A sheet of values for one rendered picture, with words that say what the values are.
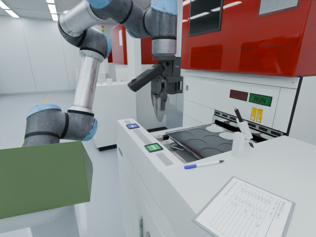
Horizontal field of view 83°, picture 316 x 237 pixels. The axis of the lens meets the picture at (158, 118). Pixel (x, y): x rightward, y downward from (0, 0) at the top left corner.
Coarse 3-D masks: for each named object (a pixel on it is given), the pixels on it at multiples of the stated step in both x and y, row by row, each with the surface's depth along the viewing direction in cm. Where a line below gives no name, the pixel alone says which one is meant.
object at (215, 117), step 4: (216, 116) 115; (220, 116) 114; (212, 120) 119; (216, 120) 118; (220, 120) 113; (224, 120) 110; (228, 120) 107; (228, 124) 107; (232, 124) 104; (236, 124) 102; (252, 128) 94; (252, 132) 93; (256, 132) 91; (260, 132) 89; (260, 136) 89; (264, 136) 87; (268, 136) 86; (272, 136) 84
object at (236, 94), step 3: (231, 90) 103; (231, 93) 103; (234, 93) 101; (237, 93) 99; (240, 93) 98; (243, 93) 96; (246, 93) 94; (231, 96) 103; (234, 96) 102; (237, 96) 100; (240, 96) 98; (243, 96) 96; (243, 99) 96
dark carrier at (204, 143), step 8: (192, 128) 105; (200, 128) 105; (224, 128) 105; (176, 136) 95; (184, 136) 95; (192, 136) 95; (200, 136) 94; (208, 136) 95; (216, 136) 95; (184, 144) 85; (192, 144) 86; (200, 144) 86; (208, 144) 85; (216, 144) 85; (224, 144) 86; (232, 144) 86; (200, 152) 78; (208, 152) 78; (216, 152) 78
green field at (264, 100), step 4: (252, 96) 91; (256, 96) 89; (260, 96) 88; (264, 96) 86; (252, 100) 92; (256, 100) 90; (260, 100) 88; (264, 100) 86; (268, 100) 84; (264, 104) 86; (268, 104) 84
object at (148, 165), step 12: (120, 120) 101; (132, 120) 101; (120, 132) 97; (132, 132) 84; (144, 132) 84; (120, 144) 101; (132, 144) 79; (144, 144) 72; (132, 156) 81; (144, 156) 66; (156, 156) 63; (168, 156) 63; (144, 168) 68; (156, 168) 57; (168, 168) 56; (144, 180) 70; (156, 180) 58; (156, 192) 60
